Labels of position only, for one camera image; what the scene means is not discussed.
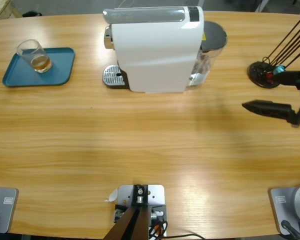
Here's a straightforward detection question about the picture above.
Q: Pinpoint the teal plastic tray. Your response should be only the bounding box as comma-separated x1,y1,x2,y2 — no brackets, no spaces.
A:
1,47,76,88

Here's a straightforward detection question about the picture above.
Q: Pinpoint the white tape scrap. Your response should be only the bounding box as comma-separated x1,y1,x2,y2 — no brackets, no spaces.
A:
104,187,120,203

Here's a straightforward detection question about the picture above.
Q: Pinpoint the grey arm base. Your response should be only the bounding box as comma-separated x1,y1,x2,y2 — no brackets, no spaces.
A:
0,187,19,235
268,184,300,236

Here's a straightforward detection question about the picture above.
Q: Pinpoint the clear glass cup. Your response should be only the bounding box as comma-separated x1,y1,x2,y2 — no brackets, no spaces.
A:
16,39,53,74

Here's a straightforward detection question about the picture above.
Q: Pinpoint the orange cable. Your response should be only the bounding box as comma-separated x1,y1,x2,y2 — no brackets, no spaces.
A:
149,222,166,236

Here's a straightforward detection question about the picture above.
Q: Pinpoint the white camera mount dark post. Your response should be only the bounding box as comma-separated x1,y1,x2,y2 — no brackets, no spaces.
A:
103,184,168,240

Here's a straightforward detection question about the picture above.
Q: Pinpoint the black bundle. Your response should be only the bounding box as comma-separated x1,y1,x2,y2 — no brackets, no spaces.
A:
21,11,43,18

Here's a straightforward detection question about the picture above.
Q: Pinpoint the black wire capsule holder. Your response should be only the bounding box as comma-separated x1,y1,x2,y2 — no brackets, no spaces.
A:
246,16,300,89

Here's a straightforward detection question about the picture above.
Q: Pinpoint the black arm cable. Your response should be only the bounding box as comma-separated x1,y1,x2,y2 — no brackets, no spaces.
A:
281,219,300,240

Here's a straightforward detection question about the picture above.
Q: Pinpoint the white capsule coffee machine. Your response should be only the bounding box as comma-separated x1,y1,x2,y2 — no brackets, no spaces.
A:
101,5,205,95

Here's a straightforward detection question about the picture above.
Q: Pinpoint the clear water tank black lid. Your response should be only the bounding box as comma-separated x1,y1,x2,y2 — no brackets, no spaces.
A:
187,21,228,88

